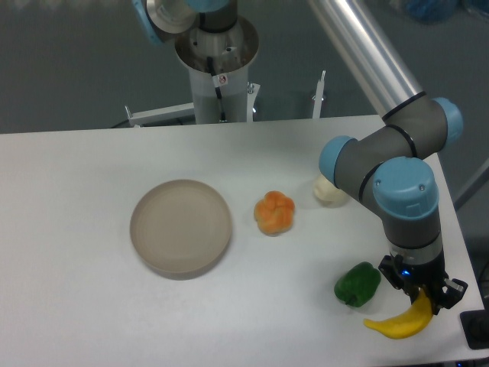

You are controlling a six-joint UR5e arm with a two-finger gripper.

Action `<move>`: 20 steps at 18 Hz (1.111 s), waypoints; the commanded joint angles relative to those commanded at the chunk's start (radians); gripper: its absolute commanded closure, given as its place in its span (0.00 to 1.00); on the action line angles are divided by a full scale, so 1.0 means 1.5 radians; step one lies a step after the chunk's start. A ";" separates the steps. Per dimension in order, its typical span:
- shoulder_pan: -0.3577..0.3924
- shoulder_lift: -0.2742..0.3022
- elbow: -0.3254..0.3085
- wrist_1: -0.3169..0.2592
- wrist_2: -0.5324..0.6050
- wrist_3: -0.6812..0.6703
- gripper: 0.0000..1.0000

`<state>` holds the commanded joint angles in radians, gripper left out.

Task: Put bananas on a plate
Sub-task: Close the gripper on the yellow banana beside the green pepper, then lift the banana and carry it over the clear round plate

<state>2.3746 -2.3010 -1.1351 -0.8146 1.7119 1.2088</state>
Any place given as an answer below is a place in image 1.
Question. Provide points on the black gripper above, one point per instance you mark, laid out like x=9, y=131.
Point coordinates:
x=431, y=277

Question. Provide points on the yellow banana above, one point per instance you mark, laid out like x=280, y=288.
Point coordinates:
x=412, y=321

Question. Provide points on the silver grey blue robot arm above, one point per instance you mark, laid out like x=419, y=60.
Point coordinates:
x=385, y=172

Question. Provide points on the beige round plate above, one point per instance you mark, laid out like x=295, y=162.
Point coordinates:
x=181, y=229

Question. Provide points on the green bell pepper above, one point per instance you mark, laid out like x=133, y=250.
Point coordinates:
x=357, y=286

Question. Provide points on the black device at table edge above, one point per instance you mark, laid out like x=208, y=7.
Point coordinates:
x=475, y=327

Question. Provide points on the white garlic bulb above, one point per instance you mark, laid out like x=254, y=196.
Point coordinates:
x=327, y=193

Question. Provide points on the orange knotted bread roll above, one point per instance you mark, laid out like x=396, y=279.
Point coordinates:
x=274, y=213

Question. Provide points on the white upright post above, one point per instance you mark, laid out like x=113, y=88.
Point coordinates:
x=319, y=96

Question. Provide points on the white metal frame bracket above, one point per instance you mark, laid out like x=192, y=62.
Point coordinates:
x=166, y=116

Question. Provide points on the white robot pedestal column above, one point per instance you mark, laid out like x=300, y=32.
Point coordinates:
x=218, y=66

